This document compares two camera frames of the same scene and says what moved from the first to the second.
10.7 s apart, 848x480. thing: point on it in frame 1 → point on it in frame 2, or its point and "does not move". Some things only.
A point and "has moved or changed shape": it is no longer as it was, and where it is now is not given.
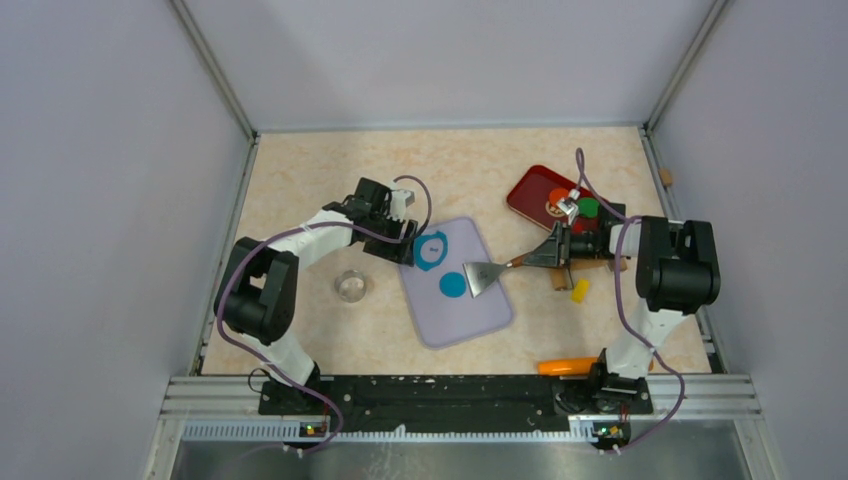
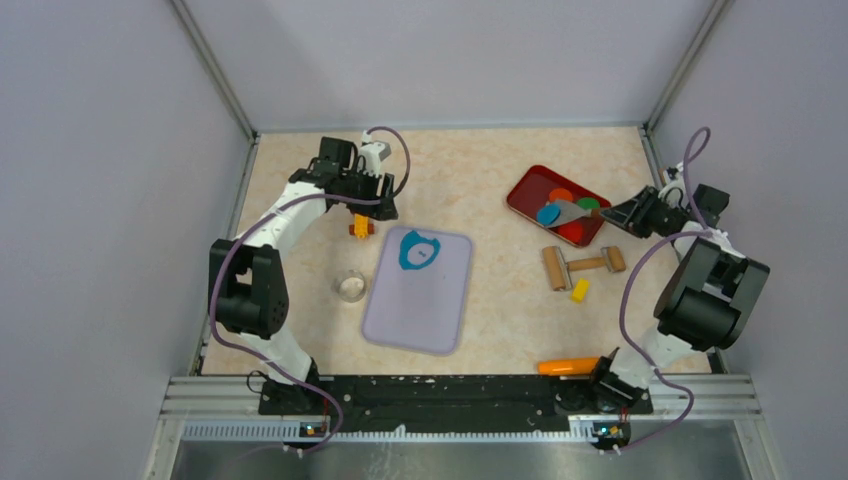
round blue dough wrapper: (453, 284) → (548, 213)
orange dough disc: (557, 194) does not move
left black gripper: (394, 251) → (373, 181)
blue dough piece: (420, 261) has moved or changed shape
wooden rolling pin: (562, 275) does not move
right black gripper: (561, 244) → (631, 213)
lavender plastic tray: (443, 320) → (420, 307)
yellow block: (580, 290) does not move
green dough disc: (589, 207) does not move
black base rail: (429, 401) does not move
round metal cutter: (350, 285) does not move
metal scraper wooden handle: (480, 274) has moved or changed shape
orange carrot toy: (570, 366) does not move
